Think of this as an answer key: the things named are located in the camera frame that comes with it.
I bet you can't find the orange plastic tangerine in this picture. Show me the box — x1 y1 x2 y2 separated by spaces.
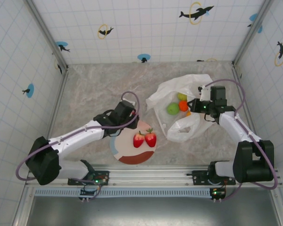
178 100 189 112

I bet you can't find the red plastic strawberry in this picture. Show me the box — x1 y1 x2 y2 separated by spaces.
144 128 157 148
133 130 146 148

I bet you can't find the green plastic apple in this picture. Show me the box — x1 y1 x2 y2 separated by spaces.
166 102 180 116

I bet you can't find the white plastic bag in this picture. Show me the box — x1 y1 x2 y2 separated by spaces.
145 73 214 143

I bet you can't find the round multicoloured plate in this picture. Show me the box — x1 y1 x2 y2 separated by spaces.
109 120 158 165

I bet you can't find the dolphin blue circle sticker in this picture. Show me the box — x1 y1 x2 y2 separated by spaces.
22 83 35 98
55 41 71 53
137 53 151 64
247 13 264 33

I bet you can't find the grey metal panel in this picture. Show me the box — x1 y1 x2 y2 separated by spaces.
25 196 281 226

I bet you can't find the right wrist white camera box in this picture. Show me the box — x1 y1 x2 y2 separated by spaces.
198 84 212 102

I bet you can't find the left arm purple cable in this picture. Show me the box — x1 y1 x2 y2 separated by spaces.
16 91 141 201

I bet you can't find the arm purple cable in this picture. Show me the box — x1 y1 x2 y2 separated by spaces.
202 79 279 202
16 91 141 201

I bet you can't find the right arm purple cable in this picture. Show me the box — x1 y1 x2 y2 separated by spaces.
202 79 279 202

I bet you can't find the aluminium table side rail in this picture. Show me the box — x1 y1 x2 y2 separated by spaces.
231 61 261 142
47 67 69 139

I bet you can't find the aluminium mounting rail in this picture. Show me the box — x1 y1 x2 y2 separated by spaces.
25 164 283 188

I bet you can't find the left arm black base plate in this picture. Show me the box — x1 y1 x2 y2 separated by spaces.
67 169 110 186

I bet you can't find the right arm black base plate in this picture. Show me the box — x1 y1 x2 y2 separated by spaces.
192 169 236 186

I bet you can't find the white slotted cable duct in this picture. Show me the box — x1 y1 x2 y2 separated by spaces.
34 187 214 197

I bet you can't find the aluminium frame post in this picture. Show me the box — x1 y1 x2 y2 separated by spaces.
23 0 69 70
233 0 275 66

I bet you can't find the large dolphins yellow ring sticker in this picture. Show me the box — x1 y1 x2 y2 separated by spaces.
178 1 215 25

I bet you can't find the aluminium frame bar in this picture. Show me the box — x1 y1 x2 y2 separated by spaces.
13 187 36 226
270 187 283 226

